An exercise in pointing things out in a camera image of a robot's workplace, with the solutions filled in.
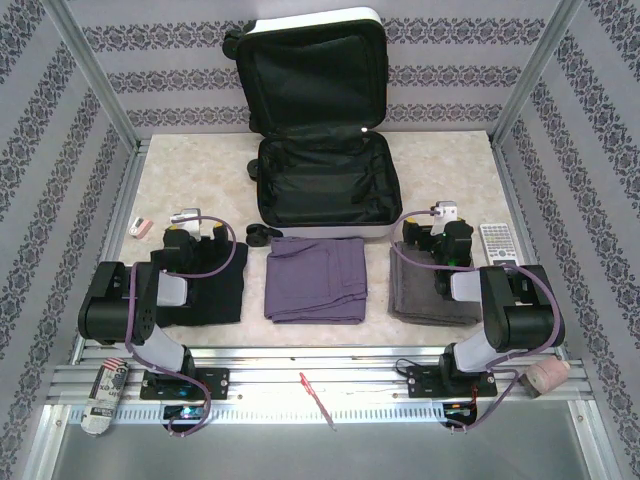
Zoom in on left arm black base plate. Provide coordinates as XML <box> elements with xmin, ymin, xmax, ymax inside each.
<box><xmin>139</xmin><ymin>366</ymin><xmax>232</xmax><ymax>402</ymax></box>

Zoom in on purple trousers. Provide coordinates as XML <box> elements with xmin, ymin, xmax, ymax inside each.
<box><xmin>263</xmin><ymin>235</ymin><xmax>370</xmax><ymax>326</ymax></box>

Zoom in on black garment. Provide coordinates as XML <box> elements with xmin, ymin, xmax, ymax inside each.
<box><xmin>149</xmin><ymin>241</ymin><xmax>249</xmax><ymax>327</ymax></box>

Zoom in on newspaper print roll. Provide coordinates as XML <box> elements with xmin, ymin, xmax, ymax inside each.
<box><xmin>79</xmin><ymin>356</ymin><xmax>132</xmax><ymax>440</ymax></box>

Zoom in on small pink white device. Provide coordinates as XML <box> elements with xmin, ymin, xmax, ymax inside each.
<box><xmin>127</xmin><ymin>215</ymin><xmax>153</xmax><ymax>241</ymax></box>

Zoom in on aluminium frame post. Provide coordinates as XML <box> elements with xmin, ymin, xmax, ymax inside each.
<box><xmin>42</xmin><ymin>0</ymin><xmax>140</xmax><ymax>147</ymax></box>
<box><xmin>491</xmin><ymin>0</ymin><xmax>585</xmax><ymax>147</ymax></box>

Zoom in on red pen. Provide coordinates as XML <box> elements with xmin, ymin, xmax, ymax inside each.
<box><xmin>297</xmin><ymin>371</ymin><xmax>339</xmax><ymax>432</ymax></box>

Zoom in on white hard-shell suitcase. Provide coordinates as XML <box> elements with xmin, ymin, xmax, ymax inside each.
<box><xmin>223</xmin><ymin>5</ymin><xmax>404</xmax><ymax>249</ymax></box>

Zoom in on pink tape roll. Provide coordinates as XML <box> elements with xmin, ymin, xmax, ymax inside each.
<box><xmin>518</xmin><ymin>355</ymin><xmax>572</xmax><ymax>400</ymax></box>

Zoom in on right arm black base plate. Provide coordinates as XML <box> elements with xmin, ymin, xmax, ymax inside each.
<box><xmin>406</xmin><ymin>364</ymin><xmax>499</xmax><ymax>400</ymax></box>

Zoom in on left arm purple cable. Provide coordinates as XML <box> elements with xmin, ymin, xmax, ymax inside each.
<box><xmin>124</xmin><ymin>213</ymin><xmax>238</xmax><ymax>440</ymax></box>

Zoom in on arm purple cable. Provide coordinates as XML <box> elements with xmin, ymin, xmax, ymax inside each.
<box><xmin>124</xmin><ymin>213</ymin><xmax>238</xmax><ymax>440</ymax></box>
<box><xmin>392</xmin><ymin>209</ymin><xmax>558</xmax><ymax>435</ymax></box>

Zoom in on grey towel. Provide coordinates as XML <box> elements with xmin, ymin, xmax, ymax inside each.
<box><xmin>387</xmin><ymin>241</ymin><xmax>484</xmax><ymax>328</ymax></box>

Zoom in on aluminium side rail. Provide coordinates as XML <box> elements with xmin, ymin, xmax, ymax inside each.
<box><xmin>73</xmin><ymin>138</ymin><xmax>151</xmax><ymax>352</ymax></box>
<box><xmin>488</xmin><ymin>132</ymin><xmax>572</xmax><ymax>362</ymax></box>

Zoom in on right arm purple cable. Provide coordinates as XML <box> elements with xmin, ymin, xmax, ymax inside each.
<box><xmin>392</xmin><ymin>209</ymin><xmax>558</xmax><ymax>435</ymax></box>

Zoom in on white slotted cable duct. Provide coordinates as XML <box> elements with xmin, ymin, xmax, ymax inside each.
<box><xmin>66</xmin><ymin>401</ymin><xmax>447</xmax><ymax>424</ymax></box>

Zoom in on aluminium mounting rail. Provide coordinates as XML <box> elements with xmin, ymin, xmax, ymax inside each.
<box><xmin>47</xmin><ymin>343</ymin><xmax>597</xmax><ymax>403</ymax></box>

